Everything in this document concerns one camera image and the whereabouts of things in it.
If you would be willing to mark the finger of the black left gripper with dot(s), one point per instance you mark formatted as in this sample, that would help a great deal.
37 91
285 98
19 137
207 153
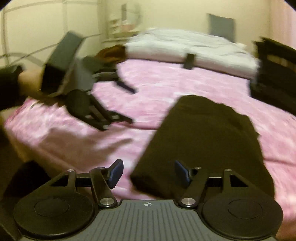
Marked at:
85 107
105 72

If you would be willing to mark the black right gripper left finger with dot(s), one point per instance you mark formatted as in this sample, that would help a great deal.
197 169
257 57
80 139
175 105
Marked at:
68 203

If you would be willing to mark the person left hand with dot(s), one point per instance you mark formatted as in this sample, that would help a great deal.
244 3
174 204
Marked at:
30 82

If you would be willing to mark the black smartphone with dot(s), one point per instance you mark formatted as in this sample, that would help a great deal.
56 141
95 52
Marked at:
189 61

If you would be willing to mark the pink floral bed blanket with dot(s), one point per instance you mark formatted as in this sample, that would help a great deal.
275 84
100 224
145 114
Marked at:
48 134

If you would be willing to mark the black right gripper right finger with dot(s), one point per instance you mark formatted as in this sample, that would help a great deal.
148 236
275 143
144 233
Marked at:
229 205

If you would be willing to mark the white shelf unit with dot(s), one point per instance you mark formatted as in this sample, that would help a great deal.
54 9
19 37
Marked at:
120 20

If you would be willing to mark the brown crumpled garment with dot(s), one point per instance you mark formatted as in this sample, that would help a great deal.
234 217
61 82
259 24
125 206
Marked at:
112 55

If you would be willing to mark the white folded duvet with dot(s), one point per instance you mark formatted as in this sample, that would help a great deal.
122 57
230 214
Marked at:
211 52

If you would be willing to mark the grey wall panel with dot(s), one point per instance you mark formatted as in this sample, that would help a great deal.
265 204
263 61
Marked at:
222 27

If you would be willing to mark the dark olive long-sleeve garment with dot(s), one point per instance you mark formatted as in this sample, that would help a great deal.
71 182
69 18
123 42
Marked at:
200 133

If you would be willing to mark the stack of folded dark clothes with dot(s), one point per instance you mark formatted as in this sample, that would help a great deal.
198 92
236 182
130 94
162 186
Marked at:
274 82

